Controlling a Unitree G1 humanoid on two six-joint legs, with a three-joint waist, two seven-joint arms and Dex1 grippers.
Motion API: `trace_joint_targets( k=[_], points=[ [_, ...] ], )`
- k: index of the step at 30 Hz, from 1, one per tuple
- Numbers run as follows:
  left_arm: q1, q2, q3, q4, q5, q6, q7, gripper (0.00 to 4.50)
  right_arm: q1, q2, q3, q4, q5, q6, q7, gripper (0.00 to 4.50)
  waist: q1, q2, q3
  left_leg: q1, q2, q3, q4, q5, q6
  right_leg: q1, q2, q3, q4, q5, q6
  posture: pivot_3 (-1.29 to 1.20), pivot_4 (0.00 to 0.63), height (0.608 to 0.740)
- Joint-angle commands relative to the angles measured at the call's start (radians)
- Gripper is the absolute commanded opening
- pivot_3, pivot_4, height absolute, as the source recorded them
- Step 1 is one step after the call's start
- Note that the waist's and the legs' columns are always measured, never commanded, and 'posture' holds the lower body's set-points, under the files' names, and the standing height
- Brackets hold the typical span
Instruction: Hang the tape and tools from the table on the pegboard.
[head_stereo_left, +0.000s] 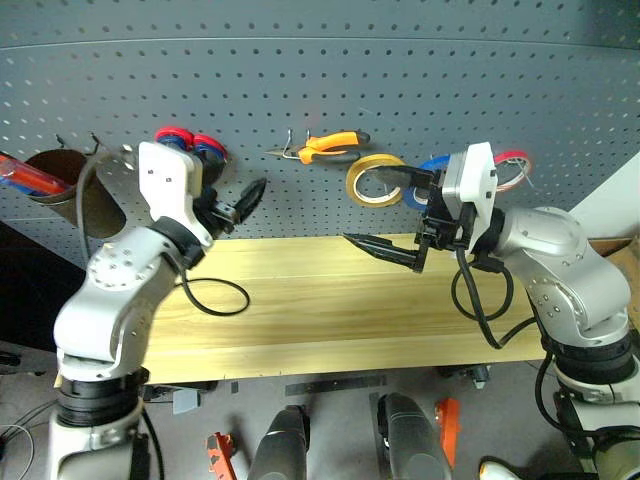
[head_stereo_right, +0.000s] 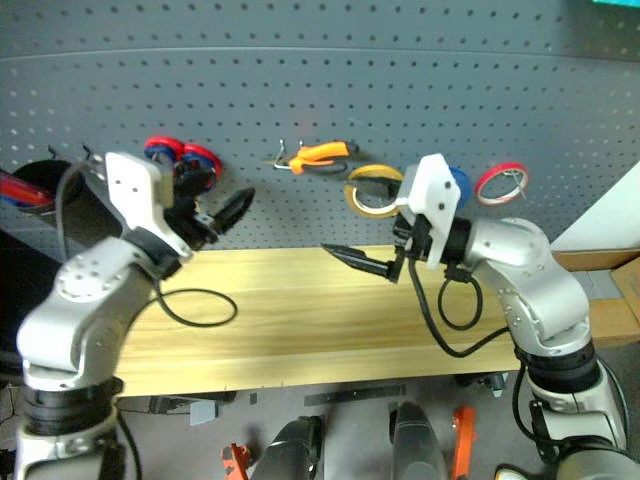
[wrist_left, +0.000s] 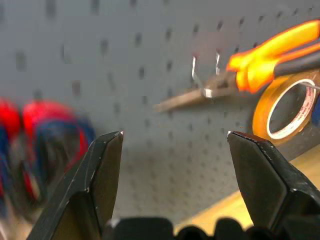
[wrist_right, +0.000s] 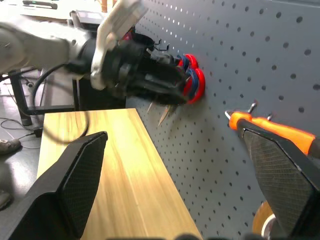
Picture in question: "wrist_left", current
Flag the orange black needle-nose pliers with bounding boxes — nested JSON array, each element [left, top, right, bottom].
[[153, 19, 320, 114]]

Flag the red blue handled scissors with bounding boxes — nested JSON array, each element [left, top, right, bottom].
[[0, 96, 98, 219]]

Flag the silver loop pegboard hook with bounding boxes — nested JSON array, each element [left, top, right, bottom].
[[190, 50, 221, 99]]

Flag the grey metal pegboard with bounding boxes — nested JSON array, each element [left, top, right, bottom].
[[0, 0, 320, 227]]

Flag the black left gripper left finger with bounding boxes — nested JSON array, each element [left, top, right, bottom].
[[25, 130, 125, 240]]

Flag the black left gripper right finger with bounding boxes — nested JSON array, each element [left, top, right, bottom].
[[226, 130, 320, 230]]

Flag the yellow tape roll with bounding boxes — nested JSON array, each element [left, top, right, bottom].
[[251, 73, 320, 149]]

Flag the blue tape roll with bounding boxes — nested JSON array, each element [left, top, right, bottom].
[[311, 99, 320, 129]]

